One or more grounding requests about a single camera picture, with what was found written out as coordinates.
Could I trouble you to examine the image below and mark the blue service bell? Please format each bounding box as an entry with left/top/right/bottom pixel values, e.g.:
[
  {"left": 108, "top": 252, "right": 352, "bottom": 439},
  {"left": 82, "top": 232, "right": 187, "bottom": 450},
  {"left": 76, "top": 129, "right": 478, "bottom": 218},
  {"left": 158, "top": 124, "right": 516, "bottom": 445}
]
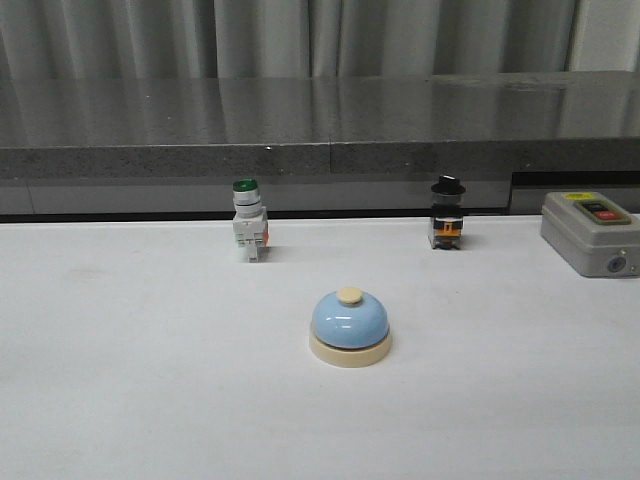
[{"left": 309, "top": 287, "right": 392, "bottom": 368}]

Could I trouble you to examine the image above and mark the grey stone counter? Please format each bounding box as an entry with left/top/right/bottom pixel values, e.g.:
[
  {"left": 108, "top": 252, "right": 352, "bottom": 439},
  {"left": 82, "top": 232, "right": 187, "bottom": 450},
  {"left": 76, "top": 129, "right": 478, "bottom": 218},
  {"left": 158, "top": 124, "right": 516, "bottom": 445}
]
[{"left": 1, "top": 72, "right": 639, "bottom": 222}]

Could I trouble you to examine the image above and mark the grey curtain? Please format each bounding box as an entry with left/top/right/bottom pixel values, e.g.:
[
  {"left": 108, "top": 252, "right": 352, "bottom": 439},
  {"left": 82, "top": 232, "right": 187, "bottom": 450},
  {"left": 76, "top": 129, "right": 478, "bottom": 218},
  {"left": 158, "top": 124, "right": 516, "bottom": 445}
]
[{"left": 1, "top": 1, "right": 639, "bottom": 80}]

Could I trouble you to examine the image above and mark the green push button switch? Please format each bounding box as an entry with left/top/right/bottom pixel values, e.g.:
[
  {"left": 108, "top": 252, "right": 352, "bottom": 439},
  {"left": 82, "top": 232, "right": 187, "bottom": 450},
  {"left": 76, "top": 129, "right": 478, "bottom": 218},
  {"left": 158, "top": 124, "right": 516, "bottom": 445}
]
[{"left": 232, "top": 178, "right": 269, "bottom": 262}]

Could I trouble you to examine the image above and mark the black rotary selector switch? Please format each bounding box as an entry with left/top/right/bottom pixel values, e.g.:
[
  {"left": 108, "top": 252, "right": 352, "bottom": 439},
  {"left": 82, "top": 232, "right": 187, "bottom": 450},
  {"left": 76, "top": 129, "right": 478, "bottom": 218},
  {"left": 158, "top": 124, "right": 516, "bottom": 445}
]
[{"left": 428, "top": 175, "right": 466, "bottom": 250}]

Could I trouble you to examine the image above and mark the grey on-off switch box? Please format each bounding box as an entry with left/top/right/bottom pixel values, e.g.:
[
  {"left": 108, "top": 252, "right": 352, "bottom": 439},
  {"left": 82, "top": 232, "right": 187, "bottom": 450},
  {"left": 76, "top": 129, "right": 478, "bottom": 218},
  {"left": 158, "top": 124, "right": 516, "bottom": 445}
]
[{"left": 540, "top": 191, "right": 639, "bottom": 278}]

